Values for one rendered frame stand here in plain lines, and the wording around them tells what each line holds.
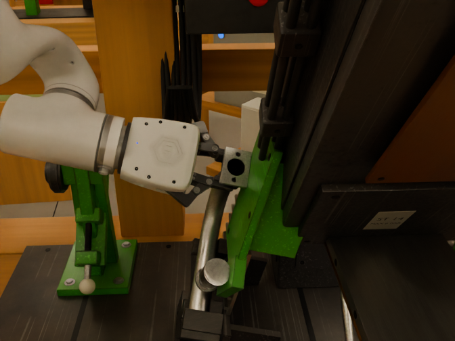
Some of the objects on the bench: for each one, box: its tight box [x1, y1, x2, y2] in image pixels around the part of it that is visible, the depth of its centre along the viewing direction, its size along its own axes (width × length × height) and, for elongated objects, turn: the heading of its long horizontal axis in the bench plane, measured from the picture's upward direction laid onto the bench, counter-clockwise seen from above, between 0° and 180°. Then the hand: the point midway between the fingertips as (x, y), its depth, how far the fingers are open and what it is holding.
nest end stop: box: [176, 329, 220, 341], centre depth 76 cm, size 4×7×6 cm, turn 93°
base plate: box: [0, 240, 455, 341], centre depth 89 cm, size 42×110×2 cm, turn 93°
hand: (227, 170), depth 73 cm, fingers closed on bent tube, 3 cm apart
